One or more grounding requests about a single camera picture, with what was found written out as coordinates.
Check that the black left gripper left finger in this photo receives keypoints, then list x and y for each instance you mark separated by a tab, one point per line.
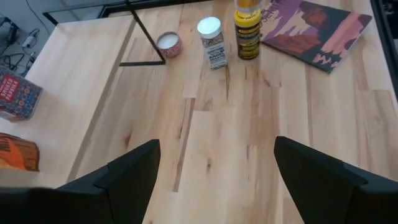
93	202

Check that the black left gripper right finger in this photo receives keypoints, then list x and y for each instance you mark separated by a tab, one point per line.
335	199

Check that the orange brown spice packet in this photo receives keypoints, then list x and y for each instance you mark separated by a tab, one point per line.
15	152

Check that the chili onion jar yellow lid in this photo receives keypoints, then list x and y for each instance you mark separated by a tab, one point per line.
247	37

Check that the wooden shelf riser black legs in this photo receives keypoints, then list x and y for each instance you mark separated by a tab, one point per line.
77	77

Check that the canyon illustration book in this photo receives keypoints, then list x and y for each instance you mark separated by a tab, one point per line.
311	31

